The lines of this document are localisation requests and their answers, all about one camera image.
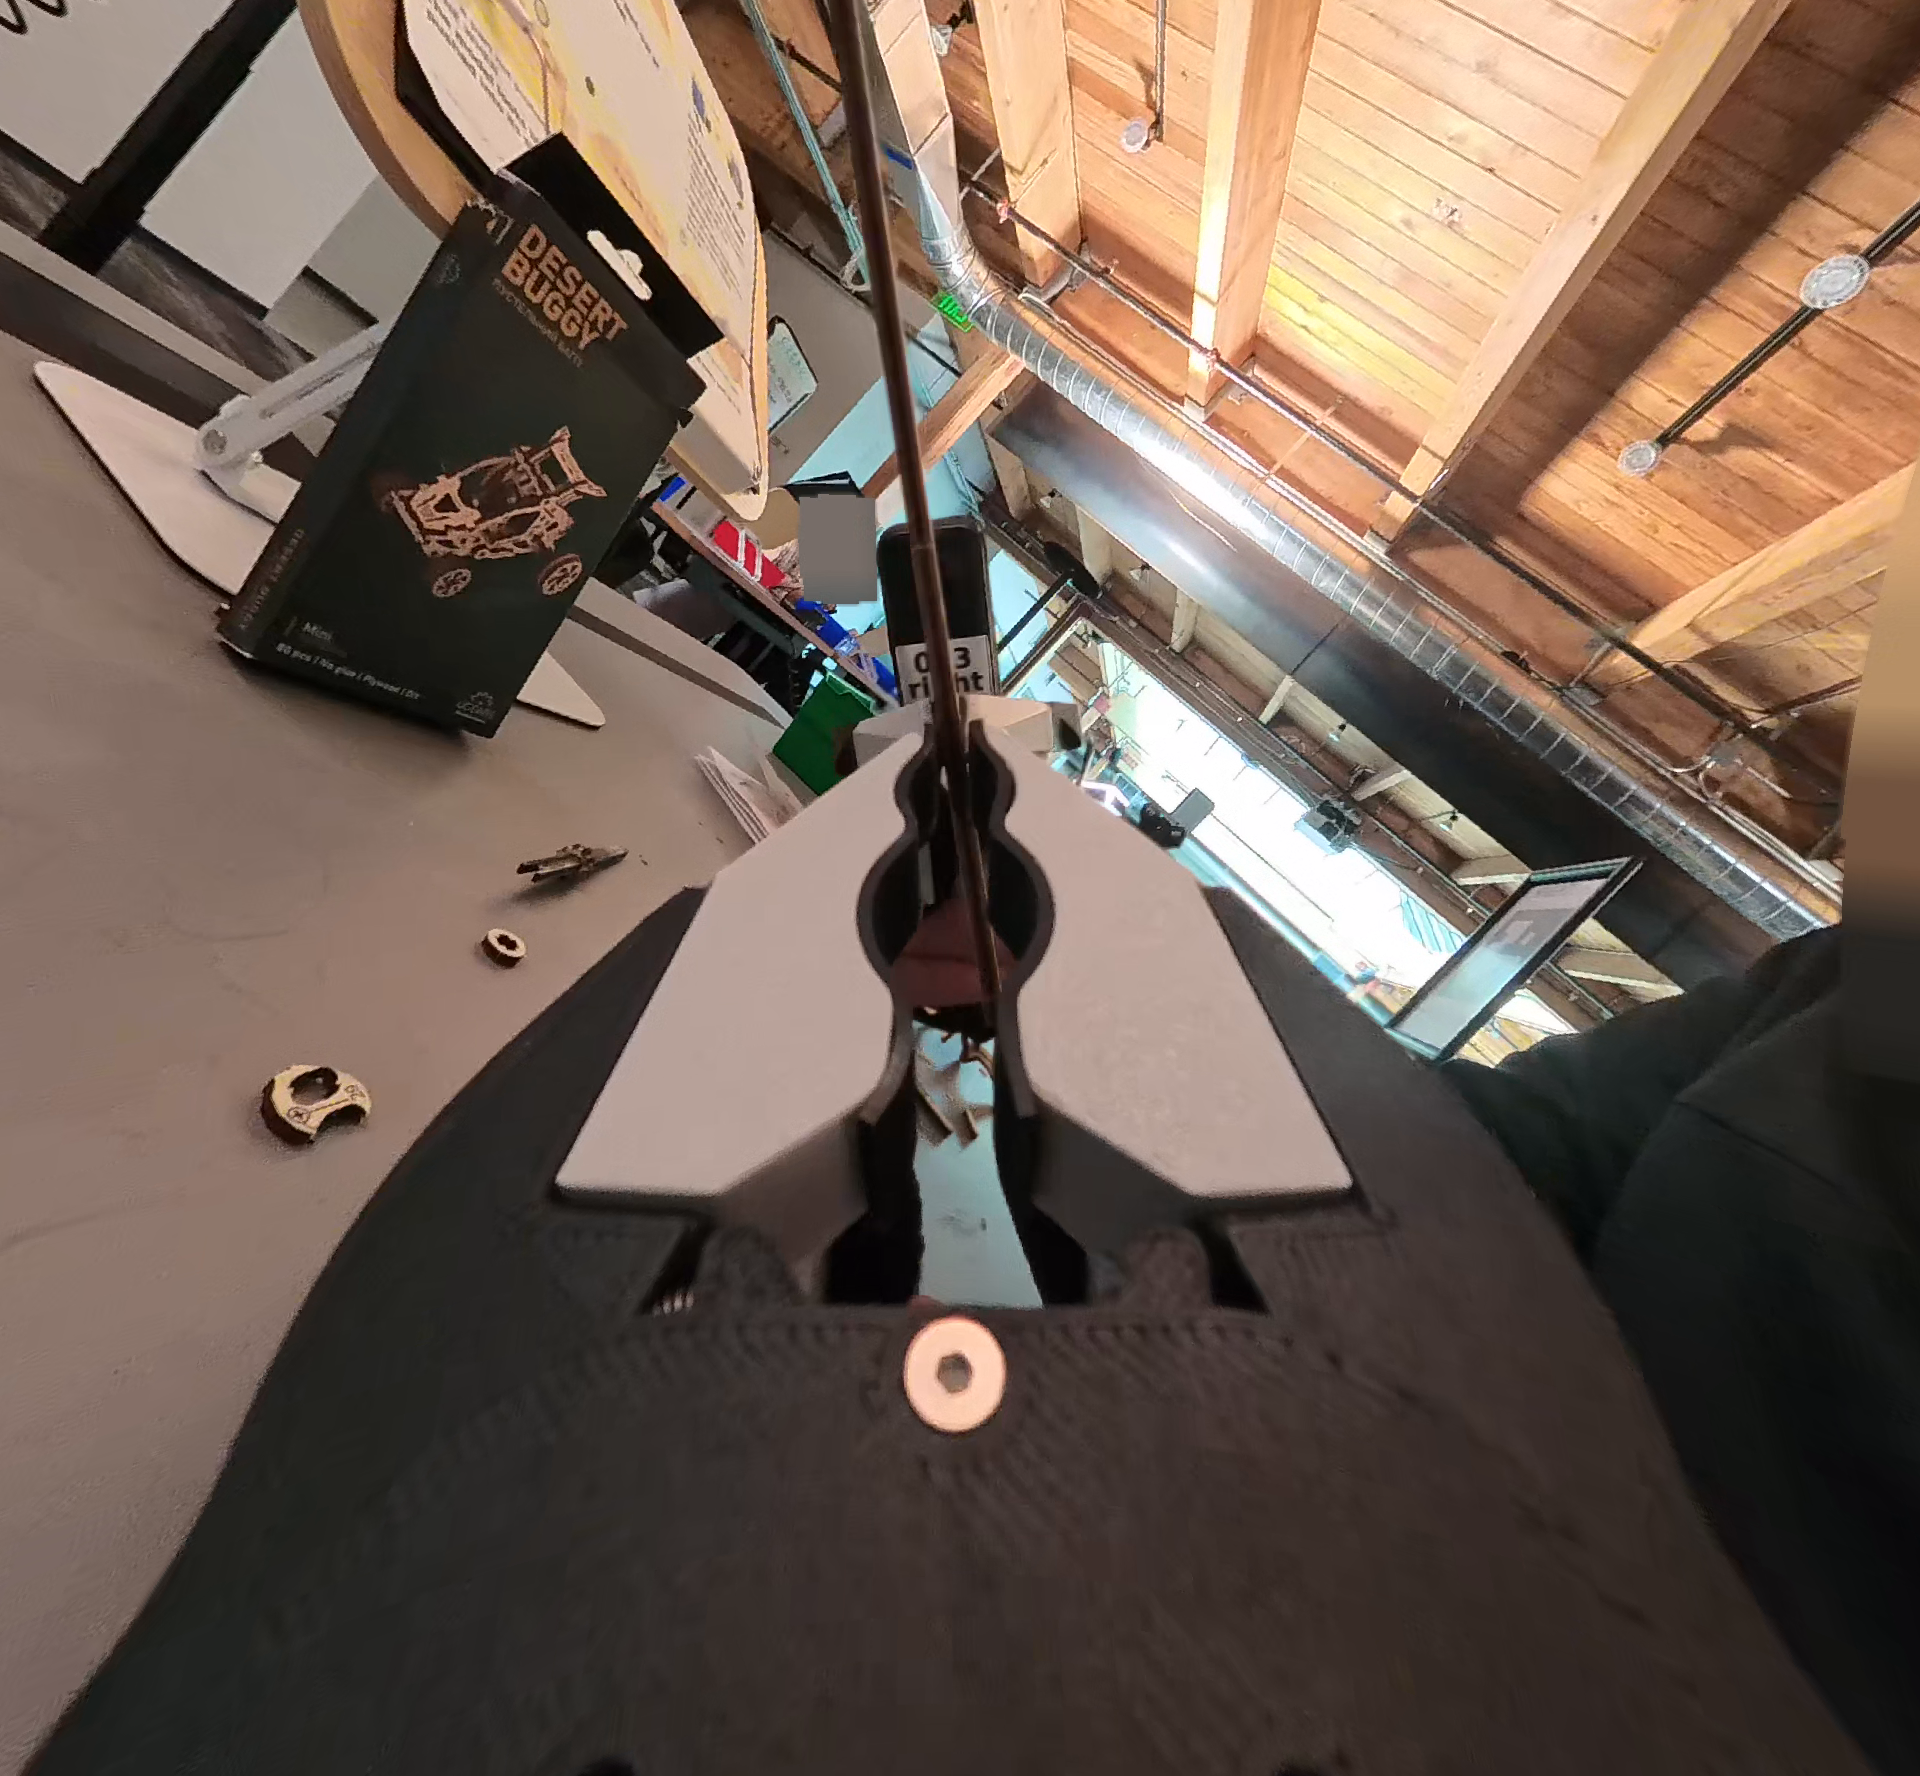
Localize instruction booklet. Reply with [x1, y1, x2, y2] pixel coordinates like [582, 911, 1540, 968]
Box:
[696, 744, 811, 844]

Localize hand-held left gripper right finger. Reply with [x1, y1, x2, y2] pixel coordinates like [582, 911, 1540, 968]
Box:
[959, 723, 1355, 1297]

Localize black desk frame leg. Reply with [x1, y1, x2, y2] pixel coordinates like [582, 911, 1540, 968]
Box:
[38, 0, 301, 273]

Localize rounded wooden board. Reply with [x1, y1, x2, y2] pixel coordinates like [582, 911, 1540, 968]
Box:
[280, 0, 776, 523]

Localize person's right forearm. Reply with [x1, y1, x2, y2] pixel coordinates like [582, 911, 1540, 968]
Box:
[1436, 911, 1920, 1776]

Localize dark model kit box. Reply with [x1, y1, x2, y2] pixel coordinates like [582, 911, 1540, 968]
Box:
[217, 132, 729, 736]

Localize wooden crescent part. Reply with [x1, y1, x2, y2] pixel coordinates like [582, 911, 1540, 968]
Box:
[260, 1060, 375, 1143]

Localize wooden parts sheet round holes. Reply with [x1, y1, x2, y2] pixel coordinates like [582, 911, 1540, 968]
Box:
[825, 0, 1005, 1004]

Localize black monitor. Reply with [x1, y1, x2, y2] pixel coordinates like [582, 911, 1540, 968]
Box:
[1387, 855, 1646, 1069]

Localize whiteboard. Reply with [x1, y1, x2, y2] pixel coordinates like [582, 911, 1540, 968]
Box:
[765, 314, 825, 446]

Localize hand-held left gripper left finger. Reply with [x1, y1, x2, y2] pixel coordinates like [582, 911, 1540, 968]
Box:
[556, 723, 937, 1306]

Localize green plastic bin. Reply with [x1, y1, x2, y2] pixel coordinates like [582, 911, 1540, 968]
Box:
[770, 674, 874, 801]

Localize red storage bin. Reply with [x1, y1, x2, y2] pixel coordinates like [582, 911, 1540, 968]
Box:
[705, 518, 792, 596]

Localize printed instruction poster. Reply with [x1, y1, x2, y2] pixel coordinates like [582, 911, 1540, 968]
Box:
[394, 0, 763, 499]

